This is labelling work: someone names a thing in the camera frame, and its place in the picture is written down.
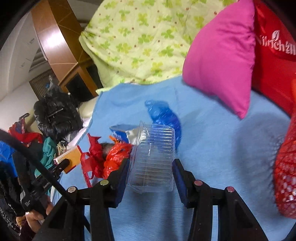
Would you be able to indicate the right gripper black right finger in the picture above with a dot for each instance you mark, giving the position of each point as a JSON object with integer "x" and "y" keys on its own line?
{"x": 196, "y": 195}

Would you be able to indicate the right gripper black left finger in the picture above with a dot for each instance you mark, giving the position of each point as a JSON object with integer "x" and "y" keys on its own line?
{"x": 106, "y": 194}

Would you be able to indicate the clear plastic clamshell container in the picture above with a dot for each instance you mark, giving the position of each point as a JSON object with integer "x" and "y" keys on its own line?
{"x": 151, "y": 159}

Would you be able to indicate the person's left hand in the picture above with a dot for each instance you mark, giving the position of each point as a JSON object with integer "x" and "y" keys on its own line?
{"x": 34, "y": 218}

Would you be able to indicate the red plastic bag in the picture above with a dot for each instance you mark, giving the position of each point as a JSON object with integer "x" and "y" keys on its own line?
{"x": 114, "y": 153}

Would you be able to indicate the orange cardboard box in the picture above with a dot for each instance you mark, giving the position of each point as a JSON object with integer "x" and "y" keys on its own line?
{"x": 73, "y": 156}

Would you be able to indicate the light blue blanket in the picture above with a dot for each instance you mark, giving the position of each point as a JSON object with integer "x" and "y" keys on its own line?
{"x": 216, "y": 146}

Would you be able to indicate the teal garment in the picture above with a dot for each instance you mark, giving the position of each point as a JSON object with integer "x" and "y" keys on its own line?
{"x": 49, "y": 151}

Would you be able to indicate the blue toothpaste box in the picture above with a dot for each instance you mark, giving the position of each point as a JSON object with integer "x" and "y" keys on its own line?
{"x": 125, "y": 133}

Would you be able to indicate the blue plastic bag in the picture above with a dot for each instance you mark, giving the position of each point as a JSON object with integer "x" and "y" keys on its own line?
{"x": 161, "y": 114}

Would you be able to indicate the black puffer jacket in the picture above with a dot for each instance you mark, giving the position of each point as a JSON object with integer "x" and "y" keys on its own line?
{"x": 56, "y": 115}

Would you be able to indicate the white pink bed sheet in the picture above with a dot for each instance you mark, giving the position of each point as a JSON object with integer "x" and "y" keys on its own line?
{"x": 85, "y": 110}

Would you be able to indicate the red mesh basket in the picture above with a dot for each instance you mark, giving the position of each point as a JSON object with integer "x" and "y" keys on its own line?
{"x": 284, "y": 174}

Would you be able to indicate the magenta pillow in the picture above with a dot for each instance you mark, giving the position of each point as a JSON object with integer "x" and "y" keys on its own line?
{"x": 221, "y": 58}

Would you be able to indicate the red printed shopping bag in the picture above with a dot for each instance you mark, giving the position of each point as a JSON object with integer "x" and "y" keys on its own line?
{"x": 274, "y": 69}

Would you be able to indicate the green clover pattern quilt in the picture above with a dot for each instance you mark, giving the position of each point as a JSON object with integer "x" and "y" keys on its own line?
{"x": 144, "y": 42}

